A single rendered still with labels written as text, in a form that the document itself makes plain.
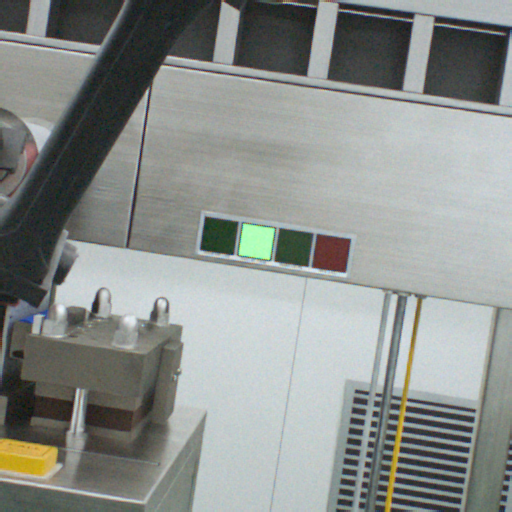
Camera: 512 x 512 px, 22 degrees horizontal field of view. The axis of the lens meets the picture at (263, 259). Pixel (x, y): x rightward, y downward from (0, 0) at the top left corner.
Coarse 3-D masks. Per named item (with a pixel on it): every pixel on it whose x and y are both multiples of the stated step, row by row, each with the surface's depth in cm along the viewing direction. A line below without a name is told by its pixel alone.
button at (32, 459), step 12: (0, 444) 153; (12, 444) 153; (24, 444) 154; (36, 444) 155; (0, 456) 149; (12, 456) 149; (24, 456) 149; (36, 456) 149; (48, 456) 151; (0, 468) 149; (12, 468) 149; (24, 468) 149; (36, 468) 149; (48, 468) 152
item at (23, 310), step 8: (48, 296) 198; (24, 304) 184; (40, 304) 194; (48, 304) 199; (8, 312) 176; (16, 312) 180; (24, 312) 184; (32, 312) 189; (8, 320) 176; (16, 320) 180; (8, 328) 177; (8, 336) 177
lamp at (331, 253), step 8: (320, 240) 205; (328, 240) 204; (336, 240) 204; (344, 240) 204; (320, 248) 205; (328, 248) 205; (336, 248) 204; (344, 248) 204; (320, 256) 205; (328, 256) 205; (336, 256) 204; (344, 256) 204; (320, 264) 205; (328, 264) 205; (336, 264) 205; (344, 264) 204
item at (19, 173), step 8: (24, 152) 174; (24, 160) 174; (16, 168) 174; (24, 168) 174; (8, 176) 174; (16, 176) 174; (0, 184) 174; (8, 184) 174; (16, 184) 174; (0, 192) 174; (8, 192) 174
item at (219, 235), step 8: (208, 224) 206; (216, 224) 205; (224, 224) 205; (232, 224) 205; (208, 232) 206; (216, 232) 206; (224, 232) 205; (232, 232) 205; (208, 240) 206; (216, 240) 206; (224, 240) 205; (232, 240) 205; (208, 248) 206; (216, 248) 206; (224, 248) 206; (232, 248) 205
